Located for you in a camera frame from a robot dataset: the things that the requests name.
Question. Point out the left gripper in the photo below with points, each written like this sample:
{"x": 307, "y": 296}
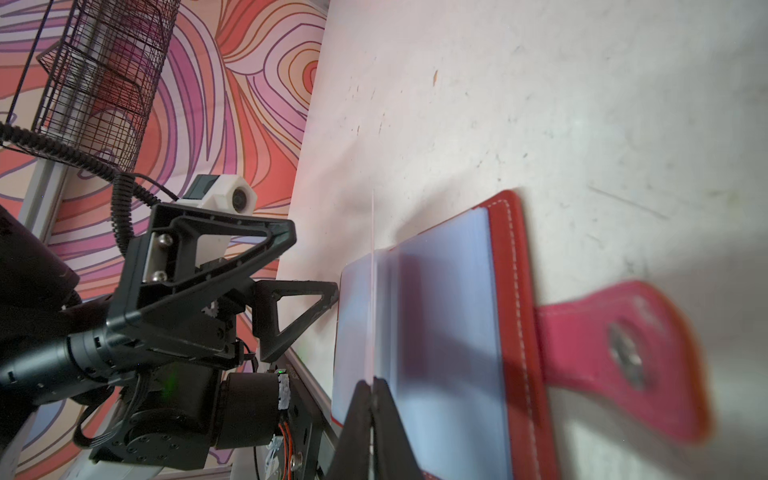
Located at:
{"x": 188, "y": 260}

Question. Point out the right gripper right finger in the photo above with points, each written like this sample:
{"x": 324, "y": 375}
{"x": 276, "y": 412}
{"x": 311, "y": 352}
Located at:
{"x": 393, "y": 456}

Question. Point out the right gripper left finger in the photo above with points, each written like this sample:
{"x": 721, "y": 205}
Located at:
{"x": 351, "y": 460}

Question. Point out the red leather card holder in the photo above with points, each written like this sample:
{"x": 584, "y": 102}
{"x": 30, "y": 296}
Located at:
{"x": 469, "y": 357}

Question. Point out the thin white card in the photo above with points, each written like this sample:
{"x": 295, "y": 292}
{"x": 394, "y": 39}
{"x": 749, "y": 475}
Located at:
{"x": 372, "y": 331}

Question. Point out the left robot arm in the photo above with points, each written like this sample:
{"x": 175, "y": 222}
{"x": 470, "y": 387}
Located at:
{"x": 168, "y": 414}

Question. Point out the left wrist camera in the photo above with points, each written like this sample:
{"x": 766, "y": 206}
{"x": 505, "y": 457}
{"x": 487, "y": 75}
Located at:
{"x": 228, "y": 193}

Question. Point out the black wire basket left wall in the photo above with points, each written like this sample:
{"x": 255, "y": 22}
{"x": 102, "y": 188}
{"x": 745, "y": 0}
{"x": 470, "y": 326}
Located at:
{"x": 101, "y": 63}

